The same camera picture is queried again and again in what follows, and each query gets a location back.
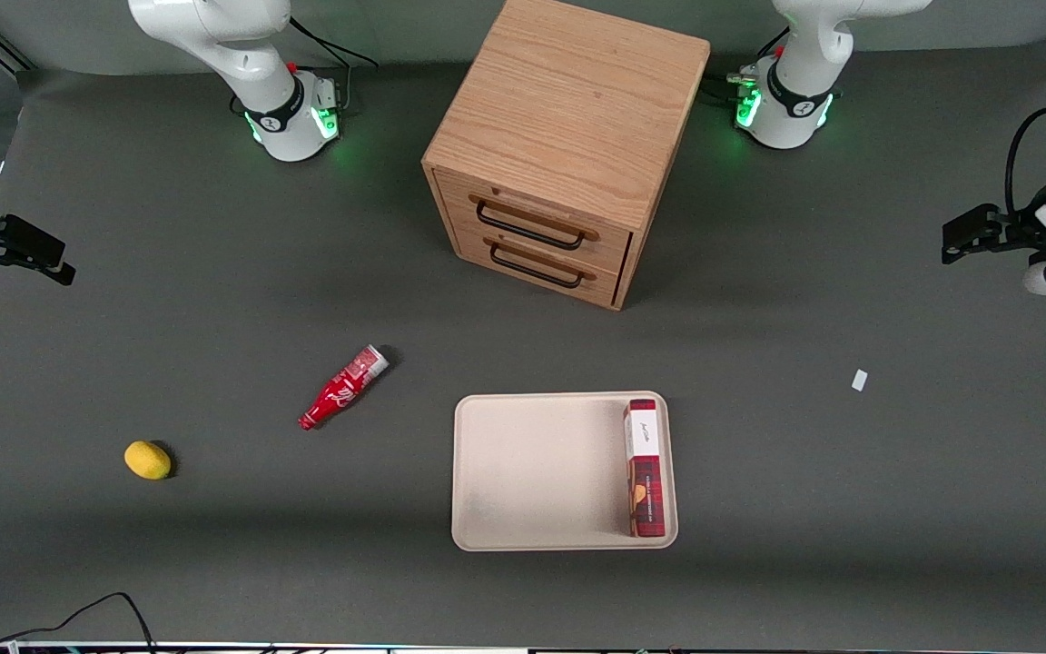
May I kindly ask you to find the black cable at table edge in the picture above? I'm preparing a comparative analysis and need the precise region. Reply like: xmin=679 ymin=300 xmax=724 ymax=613
xmin=0 ymin=592 xmax=157 ymax=654

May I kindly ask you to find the yellow lemon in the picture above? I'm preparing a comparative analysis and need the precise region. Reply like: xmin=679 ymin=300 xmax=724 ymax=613
xmin=123 ymin=441 xmax=173 ymax=481

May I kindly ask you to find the black left arm base cable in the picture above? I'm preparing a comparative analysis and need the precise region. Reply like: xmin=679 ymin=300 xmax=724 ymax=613
xmin=703 ymin=27 xmax=789 ymax=103

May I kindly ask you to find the black right arm base cable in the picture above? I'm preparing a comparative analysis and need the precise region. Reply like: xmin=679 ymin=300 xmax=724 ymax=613
xmin=287 ymin=16 xmax=380 ymax=112

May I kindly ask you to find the red cola bottle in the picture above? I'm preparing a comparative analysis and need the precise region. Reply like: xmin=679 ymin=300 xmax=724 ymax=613
xmin=298 ymin=344 xmax=390 ymax=431

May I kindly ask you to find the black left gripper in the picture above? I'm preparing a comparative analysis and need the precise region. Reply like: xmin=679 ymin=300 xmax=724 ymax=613
xmin=941 ymin=171 xmax=1046 ymax=268

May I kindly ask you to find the oak wooden drawer cabinet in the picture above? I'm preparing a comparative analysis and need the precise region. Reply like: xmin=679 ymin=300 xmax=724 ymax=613
xmin=421 ymin=0 xmax=712 ymax=312

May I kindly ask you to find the black metal drawer handle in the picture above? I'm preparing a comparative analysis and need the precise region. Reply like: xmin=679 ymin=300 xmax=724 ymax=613
xmin=475 ymin=200 xmax=588 ymax=252
xmin=488 ymin=240 xmax=587 ymax=291

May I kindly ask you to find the red tartan cookie box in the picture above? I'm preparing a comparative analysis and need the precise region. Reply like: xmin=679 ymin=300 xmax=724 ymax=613
xmin=622 ymin=398 xmax=667 ymax=539

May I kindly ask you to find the wooden drawer front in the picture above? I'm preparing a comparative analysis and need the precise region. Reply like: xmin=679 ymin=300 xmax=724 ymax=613
xmin=435 ymin=168 xmax=635 ymax=274
xmin=450 ymin=223 xmax=626 ymax=306

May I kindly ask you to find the beige rectangular tray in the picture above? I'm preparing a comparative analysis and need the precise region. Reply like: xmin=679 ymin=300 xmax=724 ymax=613
xmin=451 ymin=391 xmax=679 ymax=552

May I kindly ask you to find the black arm base cable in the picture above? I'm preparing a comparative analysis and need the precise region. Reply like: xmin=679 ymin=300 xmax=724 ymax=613
xmin=287 ymin=16 xmax=380 ymax=112
xmin=703 ymin=27 xmax=789 ymax=103

